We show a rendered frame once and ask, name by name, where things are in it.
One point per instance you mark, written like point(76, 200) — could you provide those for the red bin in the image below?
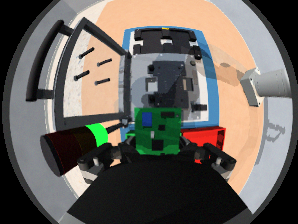
point(207, 134)

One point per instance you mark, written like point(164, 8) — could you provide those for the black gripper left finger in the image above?
point(93, 163)

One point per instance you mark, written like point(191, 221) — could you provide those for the green circuit board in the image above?
point(157, 130)

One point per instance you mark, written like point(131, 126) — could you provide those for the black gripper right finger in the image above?
point(221, 161)

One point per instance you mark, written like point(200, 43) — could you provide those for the green open tray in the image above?
point(129, 133)

